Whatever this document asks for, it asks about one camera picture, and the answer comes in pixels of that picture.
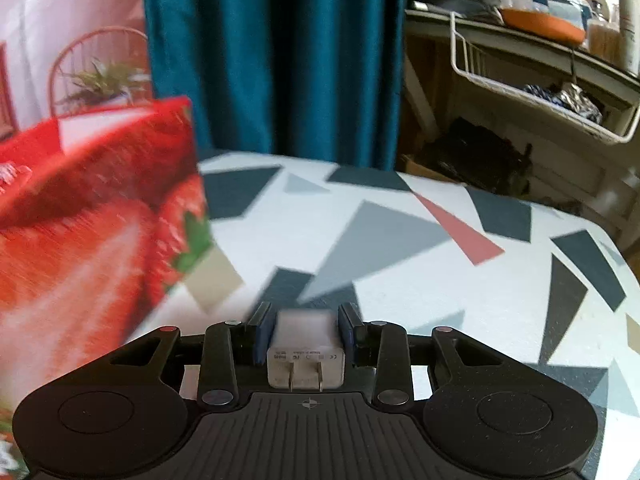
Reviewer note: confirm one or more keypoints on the dressing table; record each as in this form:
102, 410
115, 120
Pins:
500, 37

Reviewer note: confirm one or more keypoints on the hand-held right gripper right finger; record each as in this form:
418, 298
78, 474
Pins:
347, 332

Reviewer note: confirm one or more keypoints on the blue white box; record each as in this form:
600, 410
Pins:
565, 5

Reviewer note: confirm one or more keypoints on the silver foil packet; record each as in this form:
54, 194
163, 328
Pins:
580, 102

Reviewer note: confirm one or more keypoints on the cotton swab jar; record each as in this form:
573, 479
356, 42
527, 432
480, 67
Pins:
604, 40

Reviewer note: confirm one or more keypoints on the white lotion bottle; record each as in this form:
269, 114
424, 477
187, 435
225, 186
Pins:
630, 30

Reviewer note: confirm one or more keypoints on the black plastic bag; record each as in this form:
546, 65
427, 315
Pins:
480, 155

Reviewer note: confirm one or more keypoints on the printed backdrop cloth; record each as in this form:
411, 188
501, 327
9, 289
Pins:
60, 20

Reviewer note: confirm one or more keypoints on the dark bag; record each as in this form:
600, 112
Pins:
455, 5

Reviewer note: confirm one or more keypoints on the brown cardboard box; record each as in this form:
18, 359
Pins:
420, 167

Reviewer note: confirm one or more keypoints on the teal curtain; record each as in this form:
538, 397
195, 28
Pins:
275, 60

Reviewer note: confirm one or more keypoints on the orange bowl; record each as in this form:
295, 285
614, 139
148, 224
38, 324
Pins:
545, 26

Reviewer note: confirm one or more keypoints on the red cardboard box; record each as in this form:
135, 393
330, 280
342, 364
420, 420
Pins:
90, 240

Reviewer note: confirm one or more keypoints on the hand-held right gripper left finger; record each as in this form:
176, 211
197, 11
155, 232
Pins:
263, 335

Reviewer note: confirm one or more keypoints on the geometric patterned tablecloth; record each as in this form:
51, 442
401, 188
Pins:
400, 285

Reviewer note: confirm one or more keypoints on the white charger plug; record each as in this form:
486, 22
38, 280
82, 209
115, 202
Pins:
305, 345

